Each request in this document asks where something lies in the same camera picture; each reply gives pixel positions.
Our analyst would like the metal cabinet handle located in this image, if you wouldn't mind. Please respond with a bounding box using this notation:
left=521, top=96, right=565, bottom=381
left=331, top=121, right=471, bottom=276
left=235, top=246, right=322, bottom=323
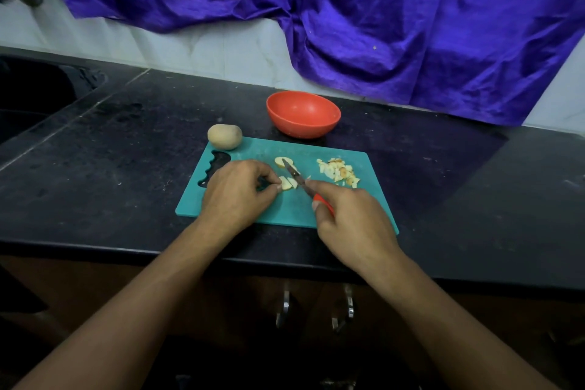
left=276, top=286, right=292, bottom=327
left=331, top=283, right=356, bottom=332

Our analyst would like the person's right hand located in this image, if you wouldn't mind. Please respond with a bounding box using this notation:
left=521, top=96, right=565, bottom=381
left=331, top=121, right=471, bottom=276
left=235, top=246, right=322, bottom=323
left=304, top=179, right=405, bottom=278

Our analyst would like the pile of diced apple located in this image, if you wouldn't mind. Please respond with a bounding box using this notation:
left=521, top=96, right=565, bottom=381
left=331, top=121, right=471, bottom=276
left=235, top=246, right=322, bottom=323
left=317, top=157, right=361, bottom=190

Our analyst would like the person's left forearm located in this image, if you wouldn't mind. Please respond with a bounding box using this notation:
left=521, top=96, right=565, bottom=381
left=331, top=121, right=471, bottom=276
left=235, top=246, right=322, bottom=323
left=13, top=213, right=230, bottom=390

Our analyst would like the whole brown potato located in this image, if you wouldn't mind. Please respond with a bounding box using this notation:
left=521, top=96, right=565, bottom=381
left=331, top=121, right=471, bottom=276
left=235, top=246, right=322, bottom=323
left=207, top=122, right=244, bottom=151

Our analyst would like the teal plastic cutting board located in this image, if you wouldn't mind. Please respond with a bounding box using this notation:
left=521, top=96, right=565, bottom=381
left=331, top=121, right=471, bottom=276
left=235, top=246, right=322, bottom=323
left=175, top=136, right=400, bottom=235

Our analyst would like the person's right forearm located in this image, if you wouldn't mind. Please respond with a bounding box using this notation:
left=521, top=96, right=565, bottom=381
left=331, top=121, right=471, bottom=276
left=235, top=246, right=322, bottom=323
left=367, top=255, right=561, bottom=390

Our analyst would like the orange bowl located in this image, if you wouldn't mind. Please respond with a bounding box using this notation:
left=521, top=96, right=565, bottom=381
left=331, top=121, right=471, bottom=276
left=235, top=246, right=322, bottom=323
left=266, top=90, right=343, bottom=140

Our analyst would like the dark kitchen sink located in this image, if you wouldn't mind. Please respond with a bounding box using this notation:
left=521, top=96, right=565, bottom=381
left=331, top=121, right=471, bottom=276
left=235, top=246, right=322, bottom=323
left=0, top=56, right=109, bottom=144

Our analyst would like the red-handled kitchen knife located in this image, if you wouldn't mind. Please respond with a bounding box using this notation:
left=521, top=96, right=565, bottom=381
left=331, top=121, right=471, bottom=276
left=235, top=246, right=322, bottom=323
left=285, top=162, right=336, bottom=216

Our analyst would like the person's left hand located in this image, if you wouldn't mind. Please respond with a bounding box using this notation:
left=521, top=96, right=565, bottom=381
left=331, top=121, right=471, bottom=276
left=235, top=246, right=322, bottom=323
left=196, top=159, right=283, bottom=235

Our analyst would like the purple cloth curtain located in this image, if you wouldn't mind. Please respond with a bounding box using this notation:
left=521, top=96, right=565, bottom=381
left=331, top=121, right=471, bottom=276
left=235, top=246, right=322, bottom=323
left=35, top=0, right=585, bottom=127

